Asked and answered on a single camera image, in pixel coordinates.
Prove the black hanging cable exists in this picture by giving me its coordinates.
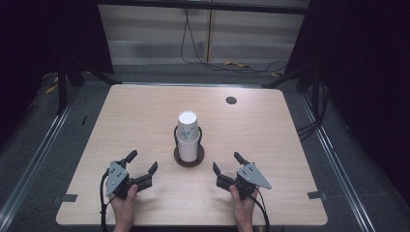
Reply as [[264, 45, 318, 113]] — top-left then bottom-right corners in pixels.
[[180, 8, 290, 74]]

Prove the metal floor rail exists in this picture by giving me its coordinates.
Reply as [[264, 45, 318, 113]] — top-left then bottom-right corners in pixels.
[[0, 86, 82, 224], [299, 92, 377, 232]]

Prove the person's right hand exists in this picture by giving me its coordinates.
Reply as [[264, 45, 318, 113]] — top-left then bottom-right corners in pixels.
[[229, 185, 259, 223]]

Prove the black cable bundle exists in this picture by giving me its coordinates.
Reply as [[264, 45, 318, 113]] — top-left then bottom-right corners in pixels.
[[296, 82, 331, 143]]

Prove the dark curtain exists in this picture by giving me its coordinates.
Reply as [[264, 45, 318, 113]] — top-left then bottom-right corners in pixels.
[[284, 0, 410, 209], [0, 0, 114, 148]]

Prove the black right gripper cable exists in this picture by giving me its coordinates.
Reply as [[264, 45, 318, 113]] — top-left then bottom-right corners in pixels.
[[249, 188, 271, 232]]

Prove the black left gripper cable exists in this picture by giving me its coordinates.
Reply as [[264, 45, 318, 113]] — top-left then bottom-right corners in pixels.
[[99, 168, 114, 232]]

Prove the black overhead beam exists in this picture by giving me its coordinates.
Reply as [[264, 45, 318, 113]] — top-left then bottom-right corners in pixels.
[[96, 0, 311, 15]]

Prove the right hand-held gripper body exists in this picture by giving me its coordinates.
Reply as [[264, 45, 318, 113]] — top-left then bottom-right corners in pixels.
[[234, 162, 273, 201]]

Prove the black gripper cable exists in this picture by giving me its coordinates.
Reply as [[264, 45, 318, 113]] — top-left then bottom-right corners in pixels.
[[249, 188, 271, 232], [99, 168, 114, 232]]

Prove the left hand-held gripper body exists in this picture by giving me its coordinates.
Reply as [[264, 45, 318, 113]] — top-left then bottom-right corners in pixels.
[[105, 160, 139, 199]]

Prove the person's left hand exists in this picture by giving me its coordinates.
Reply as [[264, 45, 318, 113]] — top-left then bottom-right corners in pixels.
[[109, 184, 139, 223]]

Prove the white printed paper cup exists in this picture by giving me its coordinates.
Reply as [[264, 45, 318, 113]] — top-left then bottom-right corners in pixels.
[[177, 110, 200, 143]]

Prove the dark round cup holder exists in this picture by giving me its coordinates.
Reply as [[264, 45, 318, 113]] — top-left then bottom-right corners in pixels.
[[173, 125, 206, 168]]

